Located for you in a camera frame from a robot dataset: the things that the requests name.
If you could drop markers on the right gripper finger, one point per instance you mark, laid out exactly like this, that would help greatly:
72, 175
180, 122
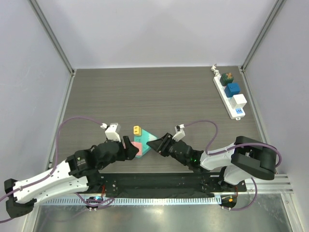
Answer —
157, 145
167, 138

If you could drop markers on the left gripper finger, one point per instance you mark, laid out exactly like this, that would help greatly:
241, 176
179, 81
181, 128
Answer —
127, 143
131, 153

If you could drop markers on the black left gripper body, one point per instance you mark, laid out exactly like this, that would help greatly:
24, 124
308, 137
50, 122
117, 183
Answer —
119, 156

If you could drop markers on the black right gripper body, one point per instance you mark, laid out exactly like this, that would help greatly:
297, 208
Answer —
167, 146

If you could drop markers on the pink cube plug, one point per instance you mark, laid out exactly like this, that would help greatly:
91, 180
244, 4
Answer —
138, 145

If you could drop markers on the yellow cube plug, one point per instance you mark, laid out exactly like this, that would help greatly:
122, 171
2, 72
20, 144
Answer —
137, 130

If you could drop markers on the teal triangular socket adapter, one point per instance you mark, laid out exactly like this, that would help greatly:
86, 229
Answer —
144, 138

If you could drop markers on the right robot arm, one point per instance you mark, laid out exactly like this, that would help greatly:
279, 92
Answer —
245, 158

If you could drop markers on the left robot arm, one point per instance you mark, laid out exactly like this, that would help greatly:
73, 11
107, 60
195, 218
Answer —
79, 173

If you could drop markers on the white cube plug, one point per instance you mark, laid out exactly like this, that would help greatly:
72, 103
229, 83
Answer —
238, 101

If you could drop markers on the blue cube plug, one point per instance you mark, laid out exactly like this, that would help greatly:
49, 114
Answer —
232, 89

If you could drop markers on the dark green cube plug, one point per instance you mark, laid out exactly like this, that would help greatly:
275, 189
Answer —
226, 78

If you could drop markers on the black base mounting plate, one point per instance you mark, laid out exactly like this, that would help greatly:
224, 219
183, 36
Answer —
160, 185

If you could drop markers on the white power strip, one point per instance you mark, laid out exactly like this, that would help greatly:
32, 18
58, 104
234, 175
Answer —
236, 114

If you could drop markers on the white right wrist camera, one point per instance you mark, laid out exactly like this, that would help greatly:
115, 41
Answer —
179, 132

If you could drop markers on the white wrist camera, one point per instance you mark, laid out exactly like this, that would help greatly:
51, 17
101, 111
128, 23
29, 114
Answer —
179, 132
111, 131

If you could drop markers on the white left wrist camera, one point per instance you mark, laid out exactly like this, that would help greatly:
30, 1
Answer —
111, 131

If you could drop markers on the white slotted cable duct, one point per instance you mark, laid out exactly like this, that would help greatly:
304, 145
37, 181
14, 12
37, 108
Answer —
71, 200

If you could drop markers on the left aluminium frame post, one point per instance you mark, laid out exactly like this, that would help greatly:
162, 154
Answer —
48, 30

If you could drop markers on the aluminium frame post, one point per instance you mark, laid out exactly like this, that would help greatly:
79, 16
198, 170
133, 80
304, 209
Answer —
48, 30
263, 32

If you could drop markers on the right aluminium frame post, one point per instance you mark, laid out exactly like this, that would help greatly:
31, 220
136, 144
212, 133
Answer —
263, 32

